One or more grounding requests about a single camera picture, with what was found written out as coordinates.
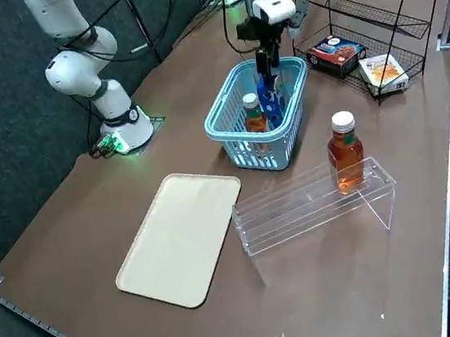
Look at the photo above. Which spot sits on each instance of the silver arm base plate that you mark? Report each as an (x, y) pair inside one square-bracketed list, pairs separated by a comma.
[(156, 123)]

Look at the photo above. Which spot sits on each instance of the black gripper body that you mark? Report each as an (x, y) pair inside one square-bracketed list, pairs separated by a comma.
[(262, 33)]

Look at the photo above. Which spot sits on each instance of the white cracker box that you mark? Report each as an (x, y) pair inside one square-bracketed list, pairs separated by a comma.
[(384, 75)]

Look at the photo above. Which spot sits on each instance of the blue Oreo cookie box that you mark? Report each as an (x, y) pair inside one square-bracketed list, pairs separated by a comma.
[(271, 103)]

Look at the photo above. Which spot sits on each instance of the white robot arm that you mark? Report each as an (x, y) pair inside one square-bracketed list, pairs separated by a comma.
[(76, 68)]

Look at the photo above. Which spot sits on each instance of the cream plastic tray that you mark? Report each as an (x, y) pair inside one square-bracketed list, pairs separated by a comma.
[(181, 241)]

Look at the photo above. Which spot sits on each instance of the clear acrylic stepped shelf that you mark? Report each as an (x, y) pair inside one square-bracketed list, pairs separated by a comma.
[(298, 212)]

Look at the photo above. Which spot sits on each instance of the light blue plastic basket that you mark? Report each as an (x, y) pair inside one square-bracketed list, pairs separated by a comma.
[(248, 157)]

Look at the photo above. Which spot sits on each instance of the dark blue cookie box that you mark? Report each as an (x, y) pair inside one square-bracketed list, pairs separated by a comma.
[(336, 54)]

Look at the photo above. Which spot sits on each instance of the amber tea bottle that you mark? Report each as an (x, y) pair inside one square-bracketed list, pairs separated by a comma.
[(255, 120), (345, 155)]

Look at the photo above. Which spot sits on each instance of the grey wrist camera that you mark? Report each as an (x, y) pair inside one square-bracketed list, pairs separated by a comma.
[(297, 18)]

